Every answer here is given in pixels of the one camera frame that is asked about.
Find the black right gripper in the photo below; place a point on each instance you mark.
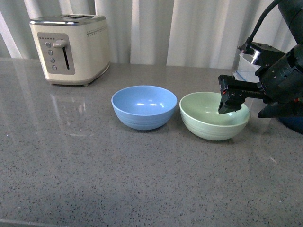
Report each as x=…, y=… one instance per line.
x=282, y=82

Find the green bowl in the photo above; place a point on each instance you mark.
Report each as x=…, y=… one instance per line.
x=199, y=113

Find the blue bowl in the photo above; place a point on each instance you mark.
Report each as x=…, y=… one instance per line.
x=144, y=107

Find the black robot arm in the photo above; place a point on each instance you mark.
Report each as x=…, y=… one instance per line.
x=292, y=13

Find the blue saucepan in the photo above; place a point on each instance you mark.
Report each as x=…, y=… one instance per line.
x=293, y=123

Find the cream toaster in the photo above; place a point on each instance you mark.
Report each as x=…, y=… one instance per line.
x=73, y=48

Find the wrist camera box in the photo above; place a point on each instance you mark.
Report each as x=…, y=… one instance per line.
x=260, y=54

